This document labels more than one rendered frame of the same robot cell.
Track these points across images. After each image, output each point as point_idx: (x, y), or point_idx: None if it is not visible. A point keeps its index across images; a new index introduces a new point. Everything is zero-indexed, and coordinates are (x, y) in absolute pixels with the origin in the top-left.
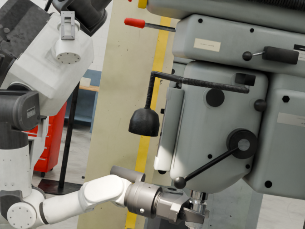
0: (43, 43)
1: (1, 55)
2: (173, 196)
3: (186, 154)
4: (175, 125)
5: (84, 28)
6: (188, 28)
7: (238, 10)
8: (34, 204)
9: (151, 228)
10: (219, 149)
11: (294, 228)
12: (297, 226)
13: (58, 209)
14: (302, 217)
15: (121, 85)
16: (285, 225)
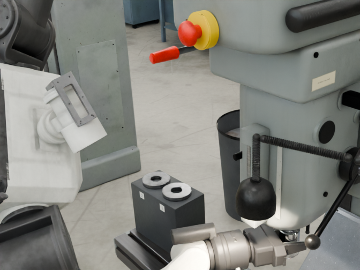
0: (21, 128)
1: (4, 197)
2: (255, 231)
3: (301, 204)
4: (267, 171)
5: (36, 61)
6: (301, 69)
7: (353, 22)
8: None
9: (151, 230)
10: (331, 181)
11: (141, 89)
12: (143, 85)
13: None
14: (140, 72)
15: None
16: (132, 89)
